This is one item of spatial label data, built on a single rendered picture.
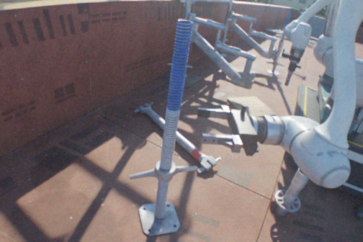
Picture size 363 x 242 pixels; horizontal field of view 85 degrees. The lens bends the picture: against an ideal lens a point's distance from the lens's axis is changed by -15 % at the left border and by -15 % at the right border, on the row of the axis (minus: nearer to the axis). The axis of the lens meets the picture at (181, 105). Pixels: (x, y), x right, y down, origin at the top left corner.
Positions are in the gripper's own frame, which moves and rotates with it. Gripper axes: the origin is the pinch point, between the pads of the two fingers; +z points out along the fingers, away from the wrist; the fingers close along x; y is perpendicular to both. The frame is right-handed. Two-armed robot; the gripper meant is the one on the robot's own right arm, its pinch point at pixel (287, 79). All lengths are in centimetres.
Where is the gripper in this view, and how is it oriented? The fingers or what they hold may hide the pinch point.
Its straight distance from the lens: 164.4
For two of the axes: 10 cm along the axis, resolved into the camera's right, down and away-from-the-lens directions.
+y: 8.7, 3.4, -3.6
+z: -1.3, 8.6, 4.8
